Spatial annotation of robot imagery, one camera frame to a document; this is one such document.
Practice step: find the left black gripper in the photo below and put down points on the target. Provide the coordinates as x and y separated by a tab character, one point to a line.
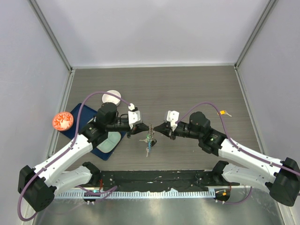
136	129

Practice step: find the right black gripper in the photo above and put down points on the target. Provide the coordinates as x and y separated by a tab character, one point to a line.
165	129

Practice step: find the blue keyring with keys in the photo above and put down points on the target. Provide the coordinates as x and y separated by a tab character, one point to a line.
150	140

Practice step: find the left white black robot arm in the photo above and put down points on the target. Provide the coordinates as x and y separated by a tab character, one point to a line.
40	184

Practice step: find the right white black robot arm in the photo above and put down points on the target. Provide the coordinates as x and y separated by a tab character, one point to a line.
279	178

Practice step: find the pale green divided plate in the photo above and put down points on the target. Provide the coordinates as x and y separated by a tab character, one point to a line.
105	146

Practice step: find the white round bowl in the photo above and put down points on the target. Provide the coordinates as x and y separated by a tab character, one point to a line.
106	98

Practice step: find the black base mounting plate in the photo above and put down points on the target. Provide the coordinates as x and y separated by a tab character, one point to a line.
164	180

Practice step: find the yellow tagged key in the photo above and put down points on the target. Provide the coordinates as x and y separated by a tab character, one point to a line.
224	112

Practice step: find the orange patterned bowl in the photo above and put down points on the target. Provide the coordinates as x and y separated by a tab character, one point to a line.
63	121

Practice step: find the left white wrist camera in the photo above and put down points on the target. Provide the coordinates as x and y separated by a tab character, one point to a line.
134	116

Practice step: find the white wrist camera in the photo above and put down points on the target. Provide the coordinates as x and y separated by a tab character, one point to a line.
134	116
172	117

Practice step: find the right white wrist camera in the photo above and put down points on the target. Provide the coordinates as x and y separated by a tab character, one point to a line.
172	117

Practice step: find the white slotted cable duct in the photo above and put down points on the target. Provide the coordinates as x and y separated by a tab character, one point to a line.
78	193

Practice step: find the aluminium frame rail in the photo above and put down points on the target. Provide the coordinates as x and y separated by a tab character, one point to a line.
232	205

